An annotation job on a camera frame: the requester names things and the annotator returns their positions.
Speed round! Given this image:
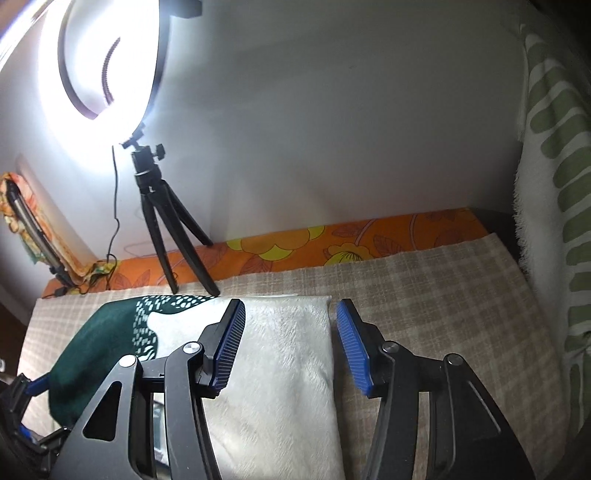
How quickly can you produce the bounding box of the beige checked blanket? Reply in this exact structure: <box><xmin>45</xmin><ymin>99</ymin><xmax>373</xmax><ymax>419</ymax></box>
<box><xmin>18</xmin><ymin>233</ymin><xmax>583</xmax><ymax>480</ymax></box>

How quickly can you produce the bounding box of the orange floral bedsheet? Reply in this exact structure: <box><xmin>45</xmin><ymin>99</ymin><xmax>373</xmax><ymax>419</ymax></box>
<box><xmin>41</xmin><ymin>208</ymin><xmax>485</xmax><ymax>298</ymax></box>

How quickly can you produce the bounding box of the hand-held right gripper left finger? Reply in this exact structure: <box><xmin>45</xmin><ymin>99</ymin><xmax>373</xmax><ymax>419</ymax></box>
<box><xmin>48</xmin><ymin>299</ymin><xmax>247</xmax><ymax>480</ymax></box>

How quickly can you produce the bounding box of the ring light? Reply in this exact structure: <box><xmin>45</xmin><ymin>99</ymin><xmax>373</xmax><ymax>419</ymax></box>
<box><xmin>39</xmin><ymin>0</ymin><xmax>204</xmax><ymax>139</ymax></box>

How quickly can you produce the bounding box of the dark green patterned garment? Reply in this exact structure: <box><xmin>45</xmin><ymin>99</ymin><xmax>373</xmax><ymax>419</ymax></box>
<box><xmin>46</xmin><ymin>294</ymin><xmax>218</xmax><ymax>428</ymax></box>

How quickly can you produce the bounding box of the colourful floral cloth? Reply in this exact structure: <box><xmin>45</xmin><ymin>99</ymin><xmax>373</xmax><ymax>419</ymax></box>
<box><xmin>0</xmin><ymin>172</ymin><xmax>121</xmax><ymax>289</ymax></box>

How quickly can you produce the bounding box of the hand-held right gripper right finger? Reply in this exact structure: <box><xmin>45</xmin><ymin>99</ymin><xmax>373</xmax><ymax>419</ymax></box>
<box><xmin>335</xmin><ymin>299</ymin><xmax>536</xmax><ymax>480</ymax></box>

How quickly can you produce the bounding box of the white green striped towel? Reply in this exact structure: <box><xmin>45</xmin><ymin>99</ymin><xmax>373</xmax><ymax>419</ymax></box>
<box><xmin>512</xmin><ymin>23</ymin><xmax>591</xmax><ymax>435</ymax></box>

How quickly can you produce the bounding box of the folded silver black stand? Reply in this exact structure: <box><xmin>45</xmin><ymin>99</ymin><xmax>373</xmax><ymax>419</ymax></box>
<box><xmin>4</xmin><ymin>182</ymin><xmax>70</xmax><ymax>287</ymax></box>

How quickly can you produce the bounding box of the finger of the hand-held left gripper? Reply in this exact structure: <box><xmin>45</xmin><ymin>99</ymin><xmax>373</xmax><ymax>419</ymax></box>
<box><xmin>18</xmin><ymin>421</ymin><xmax>72</xmax><ymax>452</ymax></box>
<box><xmin>21</xmin><ymin>374</ymin><xmax>52</xmax><ymax>398</ymax></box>

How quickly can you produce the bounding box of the black cable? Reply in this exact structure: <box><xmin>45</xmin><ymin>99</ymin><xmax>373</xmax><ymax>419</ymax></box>
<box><xmin>76</xmin><ymin>145</ymin><xmax>122</xmax><ymax>296</ymax></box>

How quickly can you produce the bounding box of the cream satin garment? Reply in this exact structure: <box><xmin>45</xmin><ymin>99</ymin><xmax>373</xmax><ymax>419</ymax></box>
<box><xmin>148</xmin><ymin>295</ymin><xmax>347</xmax><ymax>480</ymax></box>

